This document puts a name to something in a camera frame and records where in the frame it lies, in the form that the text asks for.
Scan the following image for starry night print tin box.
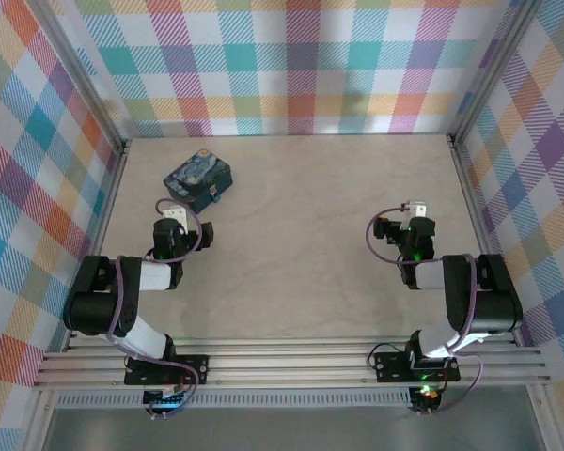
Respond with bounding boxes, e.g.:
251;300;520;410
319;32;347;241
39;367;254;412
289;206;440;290
163;148;236;212

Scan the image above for right controller circuit board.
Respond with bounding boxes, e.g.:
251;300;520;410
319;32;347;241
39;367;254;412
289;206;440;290
411;384;441;411

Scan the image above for controller circuit board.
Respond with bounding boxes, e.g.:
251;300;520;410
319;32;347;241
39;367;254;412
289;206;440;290
411;384;441;411
143;389;189;408

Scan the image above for left controller circuit board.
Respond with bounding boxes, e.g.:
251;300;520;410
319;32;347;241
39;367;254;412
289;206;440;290
143;389;189;408

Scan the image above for aluminium mounting rails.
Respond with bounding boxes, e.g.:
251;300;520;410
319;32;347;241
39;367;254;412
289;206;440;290
32;335;554;389

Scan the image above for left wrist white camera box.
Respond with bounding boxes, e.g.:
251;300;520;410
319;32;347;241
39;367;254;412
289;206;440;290
161;205;189;232

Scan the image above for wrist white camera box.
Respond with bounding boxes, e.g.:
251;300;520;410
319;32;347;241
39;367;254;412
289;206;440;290
400;200;429;220
161;205;189;232

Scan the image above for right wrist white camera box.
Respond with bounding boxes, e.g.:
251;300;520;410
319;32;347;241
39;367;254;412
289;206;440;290
400;200;429;220

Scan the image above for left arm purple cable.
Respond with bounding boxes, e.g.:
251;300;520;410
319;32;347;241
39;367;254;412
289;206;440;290
106;197;204;415

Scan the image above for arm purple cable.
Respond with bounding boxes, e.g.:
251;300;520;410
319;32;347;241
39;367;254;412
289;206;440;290
365;205;484;415
106;197;204;415

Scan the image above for aluminium table side rail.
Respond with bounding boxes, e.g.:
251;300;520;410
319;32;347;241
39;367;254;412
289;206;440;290
61;139;133;353
448;134;523;347

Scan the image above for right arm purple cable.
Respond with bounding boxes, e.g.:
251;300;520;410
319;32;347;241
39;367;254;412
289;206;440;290
365;205;484;415

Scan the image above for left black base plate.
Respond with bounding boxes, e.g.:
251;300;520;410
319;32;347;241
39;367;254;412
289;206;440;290
124;354;211;387

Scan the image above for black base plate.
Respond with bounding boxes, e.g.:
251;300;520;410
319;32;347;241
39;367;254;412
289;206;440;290
374;350;462;383
124;354;211;387

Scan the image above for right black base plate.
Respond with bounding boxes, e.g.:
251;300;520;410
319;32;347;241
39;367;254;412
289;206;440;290
374;350;462;383

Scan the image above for aluminium corner post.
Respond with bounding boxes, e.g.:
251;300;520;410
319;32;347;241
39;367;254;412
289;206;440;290
25;0;129;152
449;0;544;145

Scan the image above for grey slotted cable duct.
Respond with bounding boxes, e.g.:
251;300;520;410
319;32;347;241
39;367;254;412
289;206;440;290
55;387;415;409

